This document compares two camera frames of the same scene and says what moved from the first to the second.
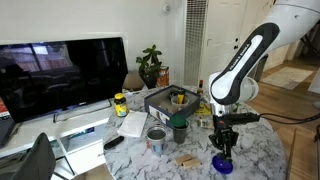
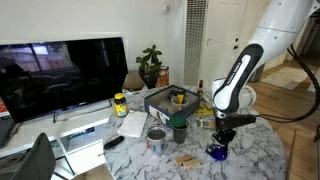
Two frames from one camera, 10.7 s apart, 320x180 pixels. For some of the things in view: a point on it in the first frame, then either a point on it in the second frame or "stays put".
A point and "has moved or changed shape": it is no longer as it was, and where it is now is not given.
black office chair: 39,163 stays put
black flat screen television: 39,79 stays put
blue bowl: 221,165 has moved or changed shape
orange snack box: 163,76 stays put
